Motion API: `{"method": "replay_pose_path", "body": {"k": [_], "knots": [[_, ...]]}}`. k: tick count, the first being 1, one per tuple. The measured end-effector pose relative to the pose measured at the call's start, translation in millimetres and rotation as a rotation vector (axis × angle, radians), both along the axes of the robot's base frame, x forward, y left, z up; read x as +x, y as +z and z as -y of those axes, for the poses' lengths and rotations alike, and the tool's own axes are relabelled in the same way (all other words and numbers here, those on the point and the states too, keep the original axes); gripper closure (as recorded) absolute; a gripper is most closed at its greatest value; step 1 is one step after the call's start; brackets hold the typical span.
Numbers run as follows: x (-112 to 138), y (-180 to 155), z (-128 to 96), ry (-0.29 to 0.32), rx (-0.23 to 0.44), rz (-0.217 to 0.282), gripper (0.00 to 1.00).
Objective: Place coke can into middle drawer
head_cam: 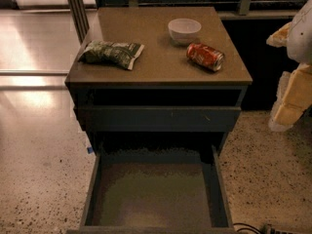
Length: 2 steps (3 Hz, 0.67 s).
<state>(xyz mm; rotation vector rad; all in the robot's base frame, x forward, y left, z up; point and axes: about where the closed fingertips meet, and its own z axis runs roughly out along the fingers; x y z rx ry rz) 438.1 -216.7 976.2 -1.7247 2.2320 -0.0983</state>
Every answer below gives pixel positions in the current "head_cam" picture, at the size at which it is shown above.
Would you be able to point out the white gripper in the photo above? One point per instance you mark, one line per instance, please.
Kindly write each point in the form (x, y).
(300, 38)

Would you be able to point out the red coke can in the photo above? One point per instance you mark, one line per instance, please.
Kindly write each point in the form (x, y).
(205, 56)

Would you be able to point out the dark drawer cabinet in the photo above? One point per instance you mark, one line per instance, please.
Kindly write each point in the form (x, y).
(162, 75)

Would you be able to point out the closed top drawer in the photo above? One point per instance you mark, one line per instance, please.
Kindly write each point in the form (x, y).
(157, 118)

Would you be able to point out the open middle drawer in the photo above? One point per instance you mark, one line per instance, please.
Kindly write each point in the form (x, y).
(164, 192)

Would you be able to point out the white bowl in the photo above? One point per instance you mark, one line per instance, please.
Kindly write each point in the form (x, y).
(184, 31)

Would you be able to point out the power strip on floor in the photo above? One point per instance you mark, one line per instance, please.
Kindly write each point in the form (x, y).
(272, 229)

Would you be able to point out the green chip bag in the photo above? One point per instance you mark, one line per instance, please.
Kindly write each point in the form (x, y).
(122, 54)

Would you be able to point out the blue tape tag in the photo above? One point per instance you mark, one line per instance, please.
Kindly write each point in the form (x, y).
(90, 150)

